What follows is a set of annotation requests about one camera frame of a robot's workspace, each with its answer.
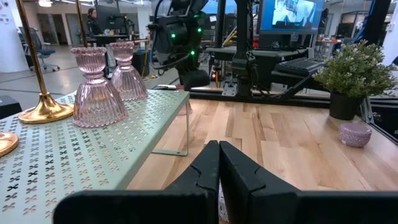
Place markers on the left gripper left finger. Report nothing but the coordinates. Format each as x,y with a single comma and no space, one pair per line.
186,202

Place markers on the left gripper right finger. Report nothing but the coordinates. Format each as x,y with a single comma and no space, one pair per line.
264,202

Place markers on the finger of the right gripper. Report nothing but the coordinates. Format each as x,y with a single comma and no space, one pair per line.
202,79
187,82

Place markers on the lavender grey speckled tin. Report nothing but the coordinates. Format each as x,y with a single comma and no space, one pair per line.
222,205

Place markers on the pink ribbed glass candle holder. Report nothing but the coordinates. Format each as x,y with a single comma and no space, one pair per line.
129,81
96,99

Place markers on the gold metal candlestick holder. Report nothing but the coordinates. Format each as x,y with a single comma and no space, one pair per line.
46,109
6,143
81,25

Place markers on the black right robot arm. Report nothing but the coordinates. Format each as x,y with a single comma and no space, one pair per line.
177,37

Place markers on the dark background monitor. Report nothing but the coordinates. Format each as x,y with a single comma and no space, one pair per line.
107,17

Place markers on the black computer keyboard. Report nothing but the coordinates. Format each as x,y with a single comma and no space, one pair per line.
300,66

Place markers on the person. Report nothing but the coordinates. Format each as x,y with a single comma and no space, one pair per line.
93,26

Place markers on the grey computer monitor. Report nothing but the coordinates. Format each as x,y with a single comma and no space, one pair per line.
289,15

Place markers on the purple round tin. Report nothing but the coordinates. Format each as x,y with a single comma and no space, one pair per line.
354,135

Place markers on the green perforated metal shelf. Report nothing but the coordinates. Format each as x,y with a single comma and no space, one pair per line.
77,161

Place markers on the office chair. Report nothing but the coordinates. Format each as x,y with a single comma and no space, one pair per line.
43,51

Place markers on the potted green plant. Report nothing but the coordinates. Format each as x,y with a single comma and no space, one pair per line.
351,71

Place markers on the black gantry post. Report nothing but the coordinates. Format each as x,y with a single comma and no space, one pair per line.
244,46

